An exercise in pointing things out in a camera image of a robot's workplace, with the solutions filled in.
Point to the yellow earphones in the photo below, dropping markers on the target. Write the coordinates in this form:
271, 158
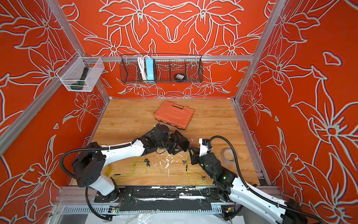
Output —
134, 166
194, 179

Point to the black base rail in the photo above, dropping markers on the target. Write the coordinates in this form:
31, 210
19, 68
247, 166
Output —
191, 199

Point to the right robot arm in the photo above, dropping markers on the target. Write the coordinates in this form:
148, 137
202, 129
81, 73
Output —
232, 187

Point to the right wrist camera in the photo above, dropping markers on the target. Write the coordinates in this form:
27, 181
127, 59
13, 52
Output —
204, 147

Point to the blue box in basket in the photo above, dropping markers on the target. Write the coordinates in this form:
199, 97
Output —
149, 69

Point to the orange tool case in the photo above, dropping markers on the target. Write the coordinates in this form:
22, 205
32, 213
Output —
174, 115

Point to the black phone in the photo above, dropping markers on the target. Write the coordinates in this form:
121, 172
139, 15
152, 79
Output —
184, 145

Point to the black wire basket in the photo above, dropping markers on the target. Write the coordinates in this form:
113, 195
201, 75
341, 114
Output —
166, 66

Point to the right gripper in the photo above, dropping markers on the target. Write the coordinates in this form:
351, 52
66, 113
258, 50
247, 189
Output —
195, 157

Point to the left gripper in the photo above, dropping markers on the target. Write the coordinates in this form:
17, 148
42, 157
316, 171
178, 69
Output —
175, 146

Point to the clear plastic bin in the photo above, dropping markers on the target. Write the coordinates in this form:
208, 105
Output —
72, 69

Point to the yellow tape roll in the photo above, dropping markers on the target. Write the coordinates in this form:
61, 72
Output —
107, 170

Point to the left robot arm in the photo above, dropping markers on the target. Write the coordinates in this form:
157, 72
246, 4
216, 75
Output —
88, 165

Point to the clear tape roll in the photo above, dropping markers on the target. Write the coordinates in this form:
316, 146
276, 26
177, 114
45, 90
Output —
227, 156

